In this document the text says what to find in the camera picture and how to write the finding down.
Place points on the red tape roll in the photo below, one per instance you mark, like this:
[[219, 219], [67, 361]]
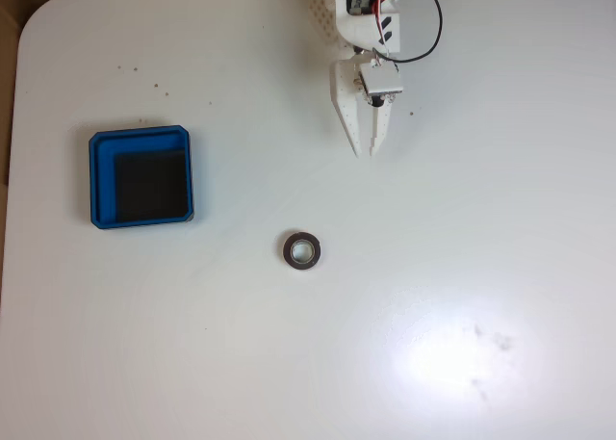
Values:
[[289, 251]]

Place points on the blue square box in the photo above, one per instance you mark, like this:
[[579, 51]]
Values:
[[101, 180]]

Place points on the white camera box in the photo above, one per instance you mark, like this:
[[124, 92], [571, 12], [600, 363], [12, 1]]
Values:
[[382, 80]]

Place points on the white perforated base plate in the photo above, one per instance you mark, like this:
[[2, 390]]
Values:
[[322, 18]]

